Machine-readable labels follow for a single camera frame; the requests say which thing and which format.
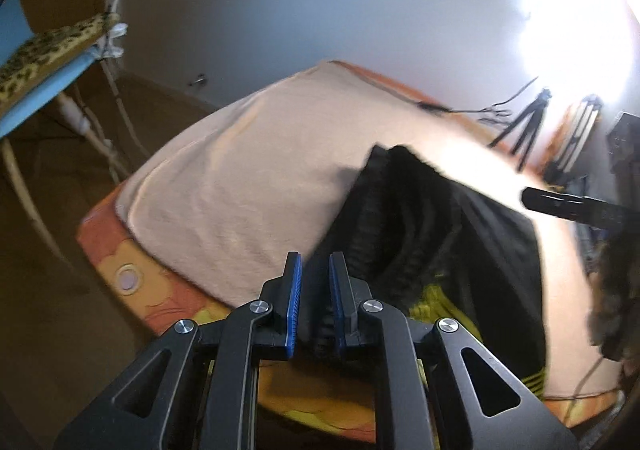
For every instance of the folded silver tripod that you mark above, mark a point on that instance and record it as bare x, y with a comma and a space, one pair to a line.
574, 134

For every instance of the small black tripod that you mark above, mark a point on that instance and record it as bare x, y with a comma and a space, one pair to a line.
532, 117

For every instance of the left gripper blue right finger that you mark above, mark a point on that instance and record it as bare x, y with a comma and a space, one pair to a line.
351, 330

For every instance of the blue plastic chair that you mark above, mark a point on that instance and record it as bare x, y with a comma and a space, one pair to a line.
15, 30

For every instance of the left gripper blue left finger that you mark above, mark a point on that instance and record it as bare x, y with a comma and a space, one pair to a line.
286, 306

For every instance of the orange floral bed sheet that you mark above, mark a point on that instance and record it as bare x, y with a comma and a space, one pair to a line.
306, 393

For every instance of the black shorts with yellow stripes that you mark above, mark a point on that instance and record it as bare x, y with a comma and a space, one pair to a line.
434, 248

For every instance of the right hand in grey glove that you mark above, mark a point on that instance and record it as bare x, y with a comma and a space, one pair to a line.
612, 271

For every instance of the bright ring light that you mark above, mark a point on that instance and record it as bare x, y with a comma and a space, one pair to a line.
578, 48

